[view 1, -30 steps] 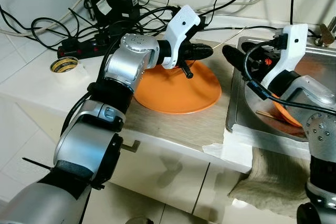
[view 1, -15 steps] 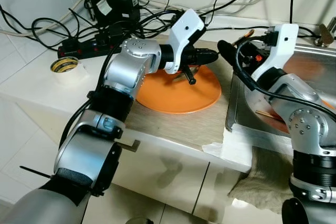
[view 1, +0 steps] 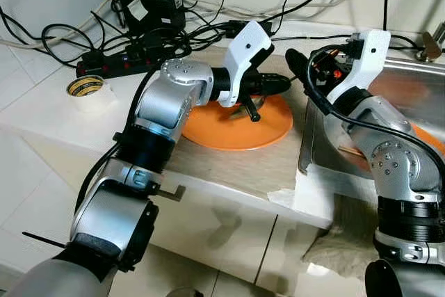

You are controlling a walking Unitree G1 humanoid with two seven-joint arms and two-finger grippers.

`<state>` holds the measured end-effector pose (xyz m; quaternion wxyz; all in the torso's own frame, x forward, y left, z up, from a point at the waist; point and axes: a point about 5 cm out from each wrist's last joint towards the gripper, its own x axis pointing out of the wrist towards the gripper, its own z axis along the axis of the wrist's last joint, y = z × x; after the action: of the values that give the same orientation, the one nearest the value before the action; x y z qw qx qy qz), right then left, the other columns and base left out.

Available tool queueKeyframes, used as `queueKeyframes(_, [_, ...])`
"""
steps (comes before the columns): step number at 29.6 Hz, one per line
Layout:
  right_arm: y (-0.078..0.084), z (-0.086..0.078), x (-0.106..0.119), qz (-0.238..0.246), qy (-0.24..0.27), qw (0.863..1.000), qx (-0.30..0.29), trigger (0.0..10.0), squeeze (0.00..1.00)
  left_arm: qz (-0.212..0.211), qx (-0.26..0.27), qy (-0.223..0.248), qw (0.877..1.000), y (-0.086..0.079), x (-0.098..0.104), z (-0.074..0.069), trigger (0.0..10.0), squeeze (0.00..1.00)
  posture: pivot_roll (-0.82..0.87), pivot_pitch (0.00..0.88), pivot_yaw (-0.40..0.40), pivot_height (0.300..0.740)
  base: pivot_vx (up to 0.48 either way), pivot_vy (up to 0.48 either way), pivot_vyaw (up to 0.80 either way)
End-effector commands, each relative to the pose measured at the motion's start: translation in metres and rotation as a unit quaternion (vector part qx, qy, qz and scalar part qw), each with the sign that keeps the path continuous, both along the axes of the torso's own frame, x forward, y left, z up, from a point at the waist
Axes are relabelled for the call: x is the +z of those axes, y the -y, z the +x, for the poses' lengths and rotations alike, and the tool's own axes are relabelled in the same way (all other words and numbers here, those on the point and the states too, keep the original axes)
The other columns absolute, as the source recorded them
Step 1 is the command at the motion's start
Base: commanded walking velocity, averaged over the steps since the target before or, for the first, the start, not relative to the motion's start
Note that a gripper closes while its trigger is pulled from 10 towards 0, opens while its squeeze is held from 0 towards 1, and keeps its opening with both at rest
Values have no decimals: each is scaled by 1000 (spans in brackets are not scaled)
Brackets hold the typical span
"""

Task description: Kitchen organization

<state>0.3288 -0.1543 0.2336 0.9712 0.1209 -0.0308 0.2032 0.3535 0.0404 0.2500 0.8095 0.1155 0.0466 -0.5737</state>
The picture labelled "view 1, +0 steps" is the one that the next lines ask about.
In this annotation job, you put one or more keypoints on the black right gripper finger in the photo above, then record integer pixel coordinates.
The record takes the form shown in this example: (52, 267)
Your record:
(300, 73)

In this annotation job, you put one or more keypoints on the orange plastic plate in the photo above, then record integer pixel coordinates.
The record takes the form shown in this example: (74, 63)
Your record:
(236, 133)

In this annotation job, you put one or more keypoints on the orange plastic bowl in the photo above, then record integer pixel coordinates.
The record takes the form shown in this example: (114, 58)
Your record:
(431, 140)

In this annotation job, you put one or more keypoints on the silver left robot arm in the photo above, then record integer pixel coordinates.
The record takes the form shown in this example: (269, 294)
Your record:
(167, 102)

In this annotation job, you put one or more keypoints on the beige counter mat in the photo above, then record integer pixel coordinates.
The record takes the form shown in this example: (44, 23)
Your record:
(236, 172)

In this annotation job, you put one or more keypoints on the stainless steel sink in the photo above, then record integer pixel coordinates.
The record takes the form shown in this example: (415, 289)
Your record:
(417, 81)

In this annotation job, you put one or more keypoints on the metal faucet pipe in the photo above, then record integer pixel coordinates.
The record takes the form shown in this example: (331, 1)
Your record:
(431, 48)

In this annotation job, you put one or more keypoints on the white paper towel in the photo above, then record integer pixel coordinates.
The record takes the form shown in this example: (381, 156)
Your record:
(309, 196)

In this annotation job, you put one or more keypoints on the black charger with white label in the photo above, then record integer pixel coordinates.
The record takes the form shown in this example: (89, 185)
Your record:
(163, 13)

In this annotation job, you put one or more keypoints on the wide white cabinet door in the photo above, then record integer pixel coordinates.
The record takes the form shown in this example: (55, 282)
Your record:
(215, 241)

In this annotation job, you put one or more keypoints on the narrow white cabinet door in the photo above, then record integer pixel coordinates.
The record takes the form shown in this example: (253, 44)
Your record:
(292, 255)

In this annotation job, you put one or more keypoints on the black power strip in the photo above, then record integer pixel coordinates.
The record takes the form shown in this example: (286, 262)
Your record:
(104, 66)

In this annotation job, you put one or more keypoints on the beige hanging towel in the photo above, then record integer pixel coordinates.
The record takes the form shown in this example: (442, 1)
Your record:
(348, 241)

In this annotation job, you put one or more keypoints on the white tape roll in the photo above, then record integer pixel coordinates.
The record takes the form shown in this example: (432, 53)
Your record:
(85, 103)

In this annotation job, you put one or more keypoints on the grey robot foot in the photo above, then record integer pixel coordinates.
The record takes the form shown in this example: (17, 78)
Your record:
(183, 292)

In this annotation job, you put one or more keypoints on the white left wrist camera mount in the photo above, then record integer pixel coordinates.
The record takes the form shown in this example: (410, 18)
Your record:
(249, 50)

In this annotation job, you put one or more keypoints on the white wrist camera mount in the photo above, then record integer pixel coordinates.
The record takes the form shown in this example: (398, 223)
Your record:
(368, 53)
(249, 50)

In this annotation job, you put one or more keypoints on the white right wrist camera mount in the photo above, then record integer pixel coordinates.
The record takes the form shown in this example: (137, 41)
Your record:
(368, 53)

